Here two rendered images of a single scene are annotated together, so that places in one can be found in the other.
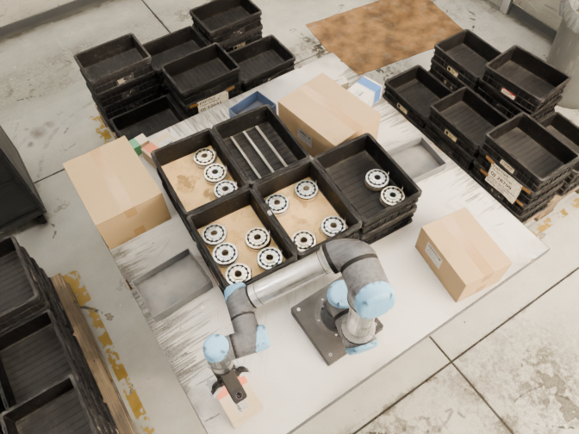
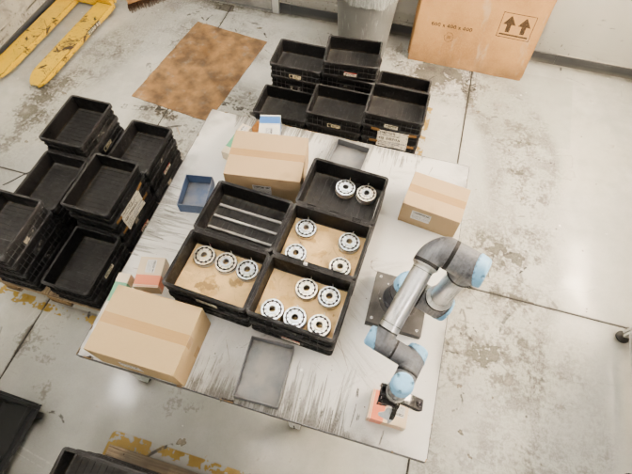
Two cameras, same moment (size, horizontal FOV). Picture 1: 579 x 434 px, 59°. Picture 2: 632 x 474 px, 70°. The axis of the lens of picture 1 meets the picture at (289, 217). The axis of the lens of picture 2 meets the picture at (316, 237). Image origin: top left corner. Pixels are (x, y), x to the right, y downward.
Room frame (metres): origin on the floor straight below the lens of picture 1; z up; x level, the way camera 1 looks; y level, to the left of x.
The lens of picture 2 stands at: (0.50, 0.68, 2.75)
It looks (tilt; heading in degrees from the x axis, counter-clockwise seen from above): 60 degrees down; 316
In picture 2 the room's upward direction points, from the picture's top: 2 degrees clockwise
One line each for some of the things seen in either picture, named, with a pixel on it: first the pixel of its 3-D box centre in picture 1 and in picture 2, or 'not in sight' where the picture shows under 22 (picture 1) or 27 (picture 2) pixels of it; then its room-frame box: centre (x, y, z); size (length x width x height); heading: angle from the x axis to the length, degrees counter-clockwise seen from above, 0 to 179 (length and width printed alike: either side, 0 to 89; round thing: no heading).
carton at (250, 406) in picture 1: (237, 397); (387, 409); (0.51, 0.22, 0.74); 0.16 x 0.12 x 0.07; 31
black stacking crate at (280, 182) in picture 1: (305, 213); (323, 245); (1.22, -0.07, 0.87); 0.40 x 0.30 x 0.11; 28
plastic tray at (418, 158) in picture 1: (410, 163); (345, 162); (1.58, -0.59, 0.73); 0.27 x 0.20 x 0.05; 116
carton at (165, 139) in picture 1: (163, 151); (151, 275); (1.71, 0.61, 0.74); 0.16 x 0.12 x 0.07; 134
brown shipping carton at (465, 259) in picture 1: (460, 254); (433, 205); (1.04, -0.70, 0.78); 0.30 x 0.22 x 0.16; 24
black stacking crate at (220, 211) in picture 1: (241, 244); (301, 301); (1.08, 0.20, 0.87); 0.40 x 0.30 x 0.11; 28
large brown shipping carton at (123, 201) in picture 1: (117, 191); (151, 335); (1.42, 0.77, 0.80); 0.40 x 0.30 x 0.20; 32
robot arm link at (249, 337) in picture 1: (248, 336); (408, 358); (0.57, 0.14, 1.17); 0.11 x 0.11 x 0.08; 16
